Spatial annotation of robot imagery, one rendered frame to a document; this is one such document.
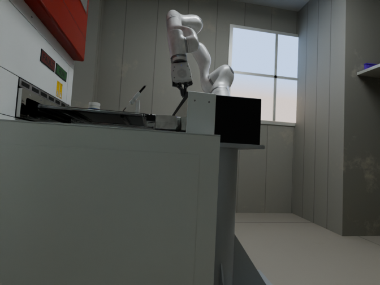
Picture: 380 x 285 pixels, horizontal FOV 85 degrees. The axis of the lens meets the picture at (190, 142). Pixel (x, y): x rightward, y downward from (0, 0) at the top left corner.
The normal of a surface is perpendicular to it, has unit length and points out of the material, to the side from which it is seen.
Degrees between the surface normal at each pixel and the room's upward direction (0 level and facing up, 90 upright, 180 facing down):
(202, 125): 90
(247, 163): 90
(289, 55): 90
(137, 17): 90
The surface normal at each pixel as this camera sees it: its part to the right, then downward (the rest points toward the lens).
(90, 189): 0.19, -0.04
